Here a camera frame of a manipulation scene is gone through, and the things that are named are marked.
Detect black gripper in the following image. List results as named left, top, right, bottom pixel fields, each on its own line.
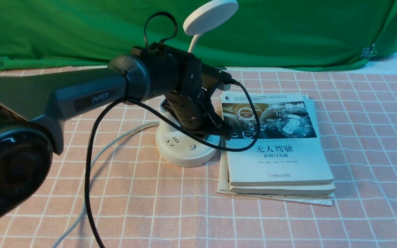
left=162, top=52, right=233, bottom=140

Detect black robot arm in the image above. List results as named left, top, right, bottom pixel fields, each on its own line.
left=0, top=43, right=232, bottom=218

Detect white desk lamp with sockets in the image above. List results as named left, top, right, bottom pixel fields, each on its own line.
left=156, top=0, right=238, bottom=167

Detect bottom thin booklet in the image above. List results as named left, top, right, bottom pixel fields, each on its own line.
left=217, top=121, right=333, bottom=206

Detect green backdrop cloth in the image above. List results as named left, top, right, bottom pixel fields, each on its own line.
left=0, top=0, right=397, bottom=72

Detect top self-driving book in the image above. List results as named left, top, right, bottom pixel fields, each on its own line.
left=220, top=91, right=335, bottom=187

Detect pink checkered tablecloth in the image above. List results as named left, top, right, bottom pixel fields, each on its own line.
left=0, top=66, right=397, bottom=248

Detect middle book in stack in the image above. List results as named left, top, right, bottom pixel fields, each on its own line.
left=221, top=95, right=336, bottom=196

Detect metal binder clip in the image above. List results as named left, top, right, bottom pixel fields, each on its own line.
left=360, top=43, right=377, bottom=60

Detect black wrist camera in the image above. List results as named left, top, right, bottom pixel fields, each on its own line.
left=201, top=63, right=233, bottom=91

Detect white lamp power cable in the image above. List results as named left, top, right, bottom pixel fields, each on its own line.
left=52, top=121, right=160, bottom=248

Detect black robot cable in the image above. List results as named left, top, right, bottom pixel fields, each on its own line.
left=84, top=12, right=261, bottom=248

